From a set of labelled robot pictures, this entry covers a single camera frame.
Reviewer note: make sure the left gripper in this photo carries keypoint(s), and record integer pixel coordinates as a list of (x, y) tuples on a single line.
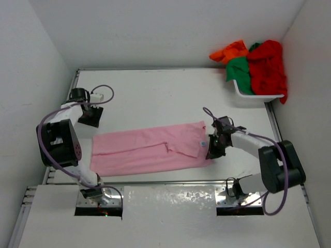
[(94, 121)]

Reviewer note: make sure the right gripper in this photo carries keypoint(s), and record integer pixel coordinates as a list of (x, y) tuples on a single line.
[(212, 152)]

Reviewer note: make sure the pink t-shirt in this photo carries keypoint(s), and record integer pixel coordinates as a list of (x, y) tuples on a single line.
[(150, 150)]

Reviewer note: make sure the red t-shirt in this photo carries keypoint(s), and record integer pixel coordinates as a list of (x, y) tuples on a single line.
[(267, 70)]

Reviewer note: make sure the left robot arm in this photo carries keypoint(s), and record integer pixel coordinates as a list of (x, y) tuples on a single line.
[(59, 145)]

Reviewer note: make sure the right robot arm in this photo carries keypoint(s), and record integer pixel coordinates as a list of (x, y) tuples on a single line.
[(280, 166)]

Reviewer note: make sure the white plastic basket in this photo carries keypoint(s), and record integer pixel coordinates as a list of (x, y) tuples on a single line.
[(240, 96)]

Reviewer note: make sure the green t-shirt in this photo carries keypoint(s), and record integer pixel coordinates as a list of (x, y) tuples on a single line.
[(238, 68)]

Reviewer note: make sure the orange t-shirt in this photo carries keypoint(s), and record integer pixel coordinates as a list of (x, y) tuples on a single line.
[(228, 53)]

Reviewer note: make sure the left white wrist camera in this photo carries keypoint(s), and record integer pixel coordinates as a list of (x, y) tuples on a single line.
[(96, 98)]

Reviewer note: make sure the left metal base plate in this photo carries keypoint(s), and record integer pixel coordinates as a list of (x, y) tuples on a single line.
[(103, 198)]

